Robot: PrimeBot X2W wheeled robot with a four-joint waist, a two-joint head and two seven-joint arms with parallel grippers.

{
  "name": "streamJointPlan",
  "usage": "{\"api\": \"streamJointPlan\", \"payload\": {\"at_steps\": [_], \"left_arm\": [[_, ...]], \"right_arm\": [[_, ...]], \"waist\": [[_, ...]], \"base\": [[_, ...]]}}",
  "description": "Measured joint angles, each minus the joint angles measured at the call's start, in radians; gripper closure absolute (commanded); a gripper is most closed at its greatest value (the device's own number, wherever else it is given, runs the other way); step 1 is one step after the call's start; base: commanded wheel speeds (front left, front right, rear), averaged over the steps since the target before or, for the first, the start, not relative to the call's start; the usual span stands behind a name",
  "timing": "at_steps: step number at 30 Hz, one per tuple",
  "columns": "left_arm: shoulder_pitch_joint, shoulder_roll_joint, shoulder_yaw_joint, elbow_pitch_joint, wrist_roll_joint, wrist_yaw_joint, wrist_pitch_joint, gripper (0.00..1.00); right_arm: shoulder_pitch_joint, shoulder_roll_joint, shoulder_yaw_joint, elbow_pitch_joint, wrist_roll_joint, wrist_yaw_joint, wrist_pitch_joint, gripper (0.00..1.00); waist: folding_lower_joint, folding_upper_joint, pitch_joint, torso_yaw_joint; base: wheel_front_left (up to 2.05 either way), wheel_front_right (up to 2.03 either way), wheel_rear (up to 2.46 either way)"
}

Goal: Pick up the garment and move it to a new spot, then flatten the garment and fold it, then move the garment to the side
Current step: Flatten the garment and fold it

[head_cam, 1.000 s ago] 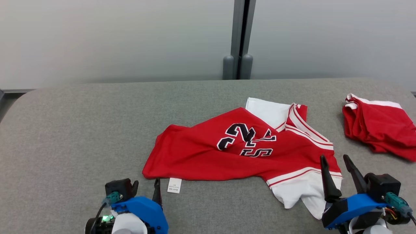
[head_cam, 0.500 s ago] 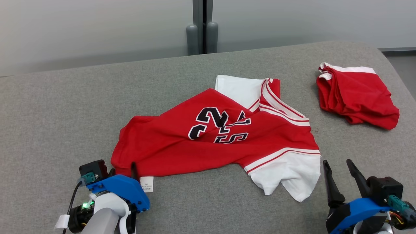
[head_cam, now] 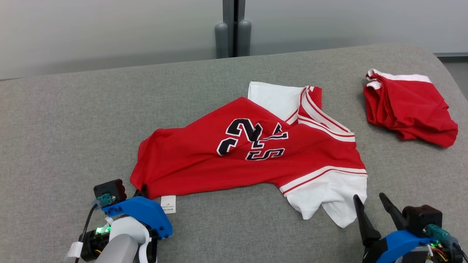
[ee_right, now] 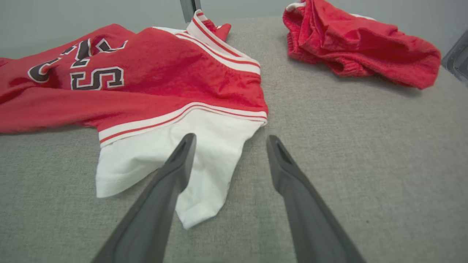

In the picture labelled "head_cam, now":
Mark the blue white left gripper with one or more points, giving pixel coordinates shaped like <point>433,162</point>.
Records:
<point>142,212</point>

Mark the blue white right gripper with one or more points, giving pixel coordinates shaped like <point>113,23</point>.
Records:
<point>395,244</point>

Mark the red white jersey shirt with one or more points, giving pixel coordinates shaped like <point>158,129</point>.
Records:
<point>201,164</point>

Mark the red white shorts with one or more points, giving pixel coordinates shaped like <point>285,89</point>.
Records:
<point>409,109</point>

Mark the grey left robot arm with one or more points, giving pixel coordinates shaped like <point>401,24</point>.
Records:
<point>119,250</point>

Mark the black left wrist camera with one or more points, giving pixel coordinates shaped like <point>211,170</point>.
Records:
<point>113,188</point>

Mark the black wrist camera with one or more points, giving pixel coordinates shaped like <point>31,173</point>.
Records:
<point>420,219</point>
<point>113,188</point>

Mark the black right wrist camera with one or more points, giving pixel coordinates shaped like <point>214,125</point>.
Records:
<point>420,219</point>

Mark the grey partition post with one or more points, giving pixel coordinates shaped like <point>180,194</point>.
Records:
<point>228,22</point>

